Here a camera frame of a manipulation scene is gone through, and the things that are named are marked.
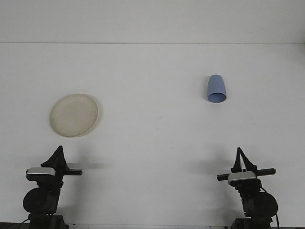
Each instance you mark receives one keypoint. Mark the pale blue cup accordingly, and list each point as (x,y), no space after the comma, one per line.
(216,88)

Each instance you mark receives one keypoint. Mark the pale round plate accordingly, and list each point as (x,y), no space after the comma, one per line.
(74,115)

